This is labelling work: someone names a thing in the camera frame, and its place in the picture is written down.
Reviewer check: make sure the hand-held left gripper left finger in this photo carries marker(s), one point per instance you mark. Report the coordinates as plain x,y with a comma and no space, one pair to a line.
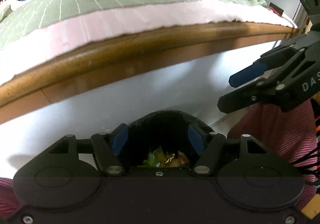
120,139

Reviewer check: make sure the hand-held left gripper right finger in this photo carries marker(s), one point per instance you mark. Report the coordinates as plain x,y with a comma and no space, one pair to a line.
196,139

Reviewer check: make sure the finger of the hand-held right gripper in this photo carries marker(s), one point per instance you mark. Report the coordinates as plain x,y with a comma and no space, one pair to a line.
247,73
240,100

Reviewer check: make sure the yellow-green foil bag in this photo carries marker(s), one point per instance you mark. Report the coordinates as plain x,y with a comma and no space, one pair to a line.
156,157

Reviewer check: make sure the person's maroon trousers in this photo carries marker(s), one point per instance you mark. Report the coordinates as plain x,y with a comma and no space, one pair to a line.
275,134

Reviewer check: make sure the black red small box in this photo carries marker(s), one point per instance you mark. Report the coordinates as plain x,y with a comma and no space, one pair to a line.
276,9

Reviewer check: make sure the wooden bed frame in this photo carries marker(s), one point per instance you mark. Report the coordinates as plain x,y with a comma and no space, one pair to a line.
125,51

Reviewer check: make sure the light wooden frame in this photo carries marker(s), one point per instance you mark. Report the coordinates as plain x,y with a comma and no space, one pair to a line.
311,207

